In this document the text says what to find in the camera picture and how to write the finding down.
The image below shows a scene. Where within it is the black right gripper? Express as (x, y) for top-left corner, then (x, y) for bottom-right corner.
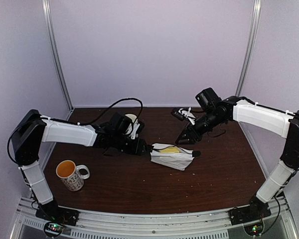
(175, 111), (225, 145)

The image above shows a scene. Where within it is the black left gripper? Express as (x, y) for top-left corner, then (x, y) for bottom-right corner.
(112, 132), (151, 156)

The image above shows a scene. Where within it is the yellow sponge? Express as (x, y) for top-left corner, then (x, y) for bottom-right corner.
(158, 146), (181, 153)

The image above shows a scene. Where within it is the white paper bag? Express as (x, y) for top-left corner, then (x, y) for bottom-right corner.
(150, 143), (194, 171)

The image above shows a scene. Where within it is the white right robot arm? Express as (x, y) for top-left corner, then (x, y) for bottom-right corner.
(171, 88), (299, 220)

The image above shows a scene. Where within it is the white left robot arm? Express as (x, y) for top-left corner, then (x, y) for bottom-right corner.
(6, 110), (153, 221)

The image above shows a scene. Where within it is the cream ceramic mug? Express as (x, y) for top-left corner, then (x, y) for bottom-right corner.
(125, 114), (139, 134)

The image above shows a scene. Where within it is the patterned mug orange inside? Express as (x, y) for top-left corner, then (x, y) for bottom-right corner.
(56, 160), (90, 192)

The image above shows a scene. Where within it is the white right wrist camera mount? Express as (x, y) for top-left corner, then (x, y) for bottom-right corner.
(171, 107), (196, 125)

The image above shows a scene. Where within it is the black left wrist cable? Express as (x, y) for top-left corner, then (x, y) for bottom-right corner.
(77, 98), (144, 125)

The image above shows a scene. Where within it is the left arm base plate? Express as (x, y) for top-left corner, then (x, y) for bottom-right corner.
(35, 205), (79, 226)

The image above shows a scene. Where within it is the aluminium front rail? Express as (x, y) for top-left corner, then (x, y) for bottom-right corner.
(9, 191), (297, 239)

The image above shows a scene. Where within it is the right aluminium corner post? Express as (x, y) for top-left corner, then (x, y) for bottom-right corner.
(235, 0), (262, 97)

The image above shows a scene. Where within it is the aluminium corner post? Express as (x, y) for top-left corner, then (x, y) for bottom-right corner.
(42, 0), (74, 111)
(235, 0), (262, 97)

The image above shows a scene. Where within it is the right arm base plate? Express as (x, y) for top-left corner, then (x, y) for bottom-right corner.
(228, 205), (272, 225)

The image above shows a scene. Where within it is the left aluminium corner post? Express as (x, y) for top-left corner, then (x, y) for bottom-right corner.
(42, 0), (74, 111)

